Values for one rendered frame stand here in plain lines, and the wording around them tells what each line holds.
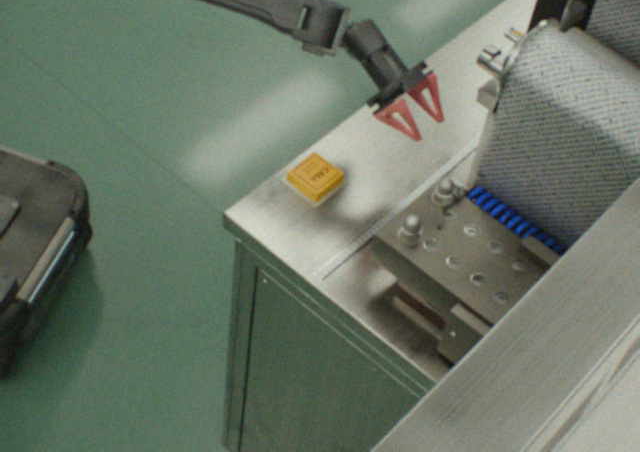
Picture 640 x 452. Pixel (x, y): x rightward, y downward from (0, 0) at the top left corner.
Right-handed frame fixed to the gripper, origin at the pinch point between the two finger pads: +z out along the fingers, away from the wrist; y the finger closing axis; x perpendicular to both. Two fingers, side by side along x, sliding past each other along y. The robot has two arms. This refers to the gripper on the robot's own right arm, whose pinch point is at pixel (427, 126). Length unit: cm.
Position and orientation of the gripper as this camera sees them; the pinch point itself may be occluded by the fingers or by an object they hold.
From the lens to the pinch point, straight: 181.3
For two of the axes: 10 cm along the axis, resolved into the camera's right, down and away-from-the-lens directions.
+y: -6.6, 5.4, -5.3
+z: 5.9, 8.0, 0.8
